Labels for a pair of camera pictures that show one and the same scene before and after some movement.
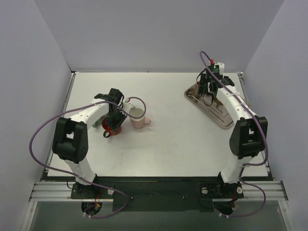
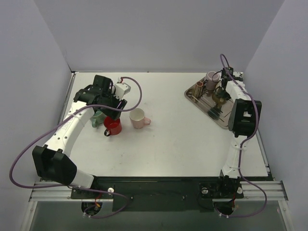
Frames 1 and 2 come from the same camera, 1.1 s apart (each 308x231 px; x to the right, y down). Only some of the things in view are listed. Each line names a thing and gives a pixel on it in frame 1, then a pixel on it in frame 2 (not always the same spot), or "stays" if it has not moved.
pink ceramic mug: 138,123 stays
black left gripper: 115,119 to 115,109
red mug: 109,131 stays
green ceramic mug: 99,121 stays
